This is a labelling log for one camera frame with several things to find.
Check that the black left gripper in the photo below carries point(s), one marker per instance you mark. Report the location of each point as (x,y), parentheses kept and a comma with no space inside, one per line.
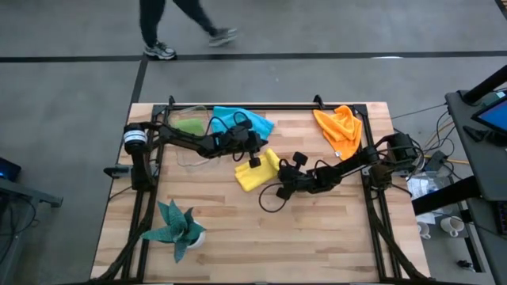
(237,142)

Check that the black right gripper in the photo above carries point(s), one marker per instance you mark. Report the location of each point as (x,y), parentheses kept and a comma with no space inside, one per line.
(301,178)

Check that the yellow microfiber towel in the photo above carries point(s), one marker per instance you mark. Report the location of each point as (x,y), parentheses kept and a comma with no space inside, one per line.
(253,176)

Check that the orange microfiber towel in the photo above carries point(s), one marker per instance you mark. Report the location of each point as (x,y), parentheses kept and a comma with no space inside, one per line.
(340,130)

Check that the green microfiber towel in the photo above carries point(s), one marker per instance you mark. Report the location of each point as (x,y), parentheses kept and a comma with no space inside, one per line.
(190,126)

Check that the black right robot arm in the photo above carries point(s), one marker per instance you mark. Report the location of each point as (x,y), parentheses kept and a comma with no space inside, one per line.
(348,168)

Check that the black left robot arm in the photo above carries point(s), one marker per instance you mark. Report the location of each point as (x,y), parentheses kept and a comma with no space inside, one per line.
(178,140)

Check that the blue microfiber towel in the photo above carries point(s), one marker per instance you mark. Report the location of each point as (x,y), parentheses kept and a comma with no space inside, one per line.
(261,124)

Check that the clear plastic basket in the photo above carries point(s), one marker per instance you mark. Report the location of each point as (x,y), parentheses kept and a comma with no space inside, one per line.
(206,115)

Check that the person's shoe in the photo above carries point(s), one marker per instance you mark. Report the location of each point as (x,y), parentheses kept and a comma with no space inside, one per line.
(222,36)
(160,51)

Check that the potted snake plant white pot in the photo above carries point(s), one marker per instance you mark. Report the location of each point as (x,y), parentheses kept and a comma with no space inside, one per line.
(174,229)

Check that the person's leg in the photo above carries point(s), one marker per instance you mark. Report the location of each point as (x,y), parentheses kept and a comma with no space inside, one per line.
(150,20)
(196,14)

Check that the white mug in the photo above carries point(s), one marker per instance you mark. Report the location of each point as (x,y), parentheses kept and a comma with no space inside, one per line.
(451,225)
(424,230)

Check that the black power adapter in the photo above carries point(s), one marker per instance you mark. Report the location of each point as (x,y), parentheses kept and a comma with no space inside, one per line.
(437,160)

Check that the black operator desk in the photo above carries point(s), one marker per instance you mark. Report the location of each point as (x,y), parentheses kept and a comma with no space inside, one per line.
(475,158)

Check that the black floor plug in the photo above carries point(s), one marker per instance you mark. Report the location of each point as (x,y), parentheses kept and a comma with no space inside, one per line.
(464,264)

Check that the blue-lit computer monitor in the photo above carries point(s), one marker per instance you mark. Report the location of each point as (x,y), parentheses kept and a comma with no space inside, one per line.
(495,116)

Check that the black monitor pole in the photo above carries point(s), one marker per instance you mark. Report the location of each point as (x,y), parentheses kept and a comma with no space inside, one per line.
(487,85)

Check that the grey metal table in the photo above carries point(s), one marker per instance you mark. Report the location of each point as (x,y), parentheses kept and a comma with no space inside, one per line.
(24,194)

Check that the black device blue light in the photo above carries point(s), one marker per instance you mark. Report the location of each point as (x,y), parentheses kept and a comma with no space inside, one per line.
(10,170)

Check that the black frame knob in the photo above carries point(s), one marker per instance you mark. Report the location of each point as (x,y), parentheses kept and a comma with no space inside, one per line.
(318,101)
(171,101)

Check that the black clamp bracket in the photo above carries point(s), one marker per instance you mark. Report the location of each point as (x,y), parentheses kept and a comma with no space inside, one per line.
(117,171)

